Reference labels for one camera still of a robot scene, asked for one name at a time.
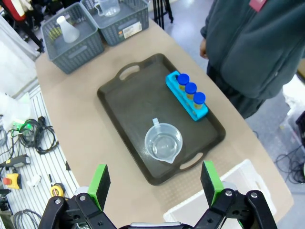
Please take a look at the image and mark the yellow tape measure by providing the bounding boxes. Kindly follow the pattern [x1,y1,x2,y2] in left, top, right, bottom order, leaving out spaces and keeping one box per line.
[50,183,65,198]

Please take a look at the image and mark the white bags pile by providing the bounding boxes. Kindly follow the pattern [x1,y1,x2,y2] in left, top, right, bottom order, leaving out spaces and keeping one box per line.
[282,73,305,134]

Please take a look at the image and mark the black floor cables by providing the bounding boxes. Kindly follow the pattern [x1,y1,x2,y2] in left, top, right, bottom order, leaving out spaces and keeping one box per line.
[274,142,305,185]

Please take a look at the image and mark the white plastic box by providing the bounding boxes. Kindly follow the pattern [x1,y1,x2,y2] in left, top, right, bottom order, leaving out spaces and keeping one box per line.
[163,159,277,229]

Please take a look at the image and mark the person right hand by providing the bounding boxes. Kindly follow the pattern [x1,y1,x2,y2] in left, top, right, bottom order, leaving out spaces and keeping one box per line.
[199,38,209,60]

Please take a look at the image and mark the yellow emergency stop button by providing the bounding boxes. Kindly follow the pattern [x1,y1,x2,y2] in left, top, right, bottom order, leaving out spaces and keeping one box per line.
[2,173,22,189]

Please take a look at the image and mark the person in dark jacket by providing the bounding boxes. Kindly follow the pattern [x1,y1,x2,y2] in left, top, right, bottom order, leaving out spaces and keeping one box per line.
[200,0,305,120]

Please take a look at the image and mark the black cable bundle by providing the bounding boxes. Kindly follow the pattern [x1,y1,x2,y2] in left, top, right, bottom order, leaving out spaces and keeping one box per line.
[7,116,59,155]

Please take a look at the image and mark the grey plastic basket with label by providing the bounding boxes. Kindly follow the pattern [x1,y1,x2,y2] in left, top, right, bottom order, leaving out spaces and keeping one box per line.
[81,0,150,46]

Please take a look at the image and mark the white plastic conical flask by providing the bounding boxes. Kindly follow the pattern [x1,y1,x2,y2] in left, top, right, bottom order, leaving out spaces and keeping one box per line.
[56,15,81,43]

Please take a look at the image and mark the blue test tube rack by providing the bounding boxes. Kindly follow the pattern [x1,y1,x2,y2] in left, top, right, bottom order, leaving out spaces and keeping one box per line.
[165,70,209,123]

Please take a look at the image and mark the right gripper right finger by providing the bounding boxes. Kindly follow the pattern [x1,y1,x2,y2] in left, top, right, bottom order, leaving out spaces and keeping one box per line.
[194,161,278,229]

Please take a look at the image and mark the white plastic bag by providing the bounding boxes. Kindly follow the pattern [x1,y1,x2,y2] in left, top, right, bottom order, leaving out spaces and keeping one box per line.
[0,92,31,131]

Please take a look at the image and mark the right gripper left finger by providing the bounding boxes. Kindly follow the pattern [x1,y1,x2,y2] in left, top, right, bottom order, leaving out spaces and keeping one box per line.
[38,164,117,229]

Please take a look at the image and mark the grey black power tool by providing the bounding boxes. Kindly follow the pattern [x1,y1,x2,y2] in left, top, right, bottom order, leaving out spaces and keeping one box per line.
[0,154,31,170]

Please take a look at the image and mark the red canister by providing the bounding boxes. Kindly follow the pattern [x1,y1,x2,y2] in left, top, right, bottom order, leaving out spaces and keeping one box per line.
[4,0,27,22]

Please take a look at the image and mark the clear plastic measuring cup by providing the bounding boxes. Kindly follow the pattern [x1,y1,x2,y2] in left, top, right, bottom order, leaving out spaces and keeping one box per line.
[94,0,121,17]
[144,117,183,165]

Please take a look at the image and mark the small white plastic part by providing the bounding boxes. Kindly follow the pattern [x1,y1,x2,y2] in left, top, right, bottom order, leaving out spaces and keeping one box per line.
[26,175,42,188]

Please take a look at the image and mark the grey coiled cable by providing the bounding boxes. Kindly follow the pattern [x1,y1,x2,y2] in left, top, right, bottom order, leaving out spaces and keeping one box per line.
[12,209,42,229]

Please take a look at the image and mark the dark brown serving tray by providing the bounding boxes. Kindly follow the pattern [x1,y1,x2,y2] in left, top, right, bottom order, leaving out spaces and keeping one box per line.
[96,53,226,186]

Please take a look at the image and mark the blue capped sample tube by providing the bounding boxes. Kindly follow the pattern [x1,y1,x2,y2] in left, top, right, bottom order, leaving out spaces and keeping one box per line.
[193,92,206,110]
[177,73,190,93]
[185,82,197,101]

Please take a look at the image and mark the person right forearm sleeve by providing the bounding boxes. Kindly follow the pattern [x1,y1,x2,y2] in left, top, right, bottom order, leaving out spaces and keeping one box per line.
[200,14,219,40]

